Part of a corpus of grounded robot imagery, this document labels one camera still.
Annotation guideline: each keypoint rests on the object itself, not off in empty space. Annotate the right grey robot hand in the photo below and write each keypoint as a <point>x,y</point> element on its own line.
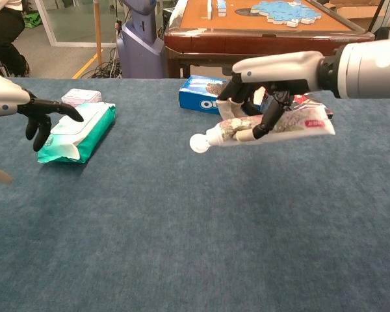
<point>279,68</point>

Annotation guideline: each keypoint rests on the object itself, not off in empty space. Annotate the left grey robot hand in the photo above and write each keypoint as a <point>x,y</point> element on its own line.
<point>6,97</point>

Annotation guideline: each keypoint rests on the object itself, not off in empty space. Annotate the white floral print tube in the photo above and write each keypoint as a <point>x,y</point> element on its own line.
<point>315,131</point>

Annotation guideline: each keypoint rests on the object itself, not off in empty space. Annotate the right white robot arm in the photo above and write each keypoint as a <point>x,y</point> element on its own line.
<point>370,68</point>

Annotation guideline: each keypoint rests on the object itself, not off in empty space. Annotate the red black patterned box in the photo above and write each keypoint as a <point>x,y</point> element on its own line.
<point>307,99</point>

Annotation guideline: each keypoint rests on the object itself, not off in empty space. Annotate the pile of blue mahjong tiles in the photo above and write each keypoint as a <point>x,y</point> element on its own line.
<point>286,11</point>

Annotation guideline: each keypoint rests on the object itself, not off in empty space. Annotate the person in black trousers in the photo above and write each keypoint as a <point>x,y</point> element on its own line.
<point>3,32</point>

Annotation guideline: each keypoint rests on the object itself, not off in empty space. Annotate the brown mahjong table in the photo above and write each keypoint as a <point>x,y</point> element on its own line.
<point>214,42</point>

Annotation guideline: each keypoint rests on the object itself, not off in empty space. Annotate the small white pink tissue pack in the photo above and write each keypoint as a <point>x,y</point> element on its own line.
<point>81,96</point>

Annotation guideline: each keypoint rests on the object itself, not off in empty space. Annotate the green bag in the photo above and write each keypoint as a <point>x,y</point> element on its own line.
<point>34,21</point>

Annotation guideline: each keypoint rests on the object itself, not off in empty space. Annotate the short stack of mahjong tiles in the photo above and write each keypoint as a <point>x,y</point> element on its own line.
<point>221,8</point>

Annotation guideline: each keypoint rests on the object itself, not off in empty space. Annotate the blue Oreo cookie box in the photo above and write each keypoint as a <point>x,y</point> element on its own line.
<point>195,97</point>

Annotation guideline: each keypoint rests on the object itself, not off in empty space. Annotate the row of white mahjong tiles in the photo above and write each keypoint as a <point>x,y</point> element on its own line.
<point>210,9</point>

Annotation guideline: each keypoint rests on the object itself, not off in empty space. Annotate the green wet wipes pack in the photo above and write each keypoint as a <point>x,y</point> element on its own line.
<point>91,133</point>

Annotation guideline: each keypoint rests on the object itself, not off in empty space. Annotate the cardboard box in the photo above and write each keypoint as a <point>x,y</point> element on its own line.
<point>357,14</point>

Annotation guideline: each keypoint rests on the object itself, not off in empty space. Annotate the white framed glass partition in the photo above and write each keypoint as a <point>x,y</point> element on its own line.
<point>81,19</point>

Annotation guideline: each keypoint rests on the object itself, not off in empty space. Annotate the wooden pole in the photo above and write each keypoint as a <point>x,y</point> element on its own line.
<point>97,32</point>

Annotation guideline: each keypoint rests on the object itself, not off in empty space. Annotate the black bag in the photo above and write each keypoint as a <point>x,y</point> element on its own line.
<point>388,32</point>

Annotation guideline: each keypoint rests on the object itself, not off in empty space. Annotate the blue felt table cover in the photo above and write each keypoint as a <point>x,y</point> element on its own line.
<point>182,227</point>

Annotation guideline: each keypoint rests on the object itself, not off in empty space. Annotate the blue purple robot pedestal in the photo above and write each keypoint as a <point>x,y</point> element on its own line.
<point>139,48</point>

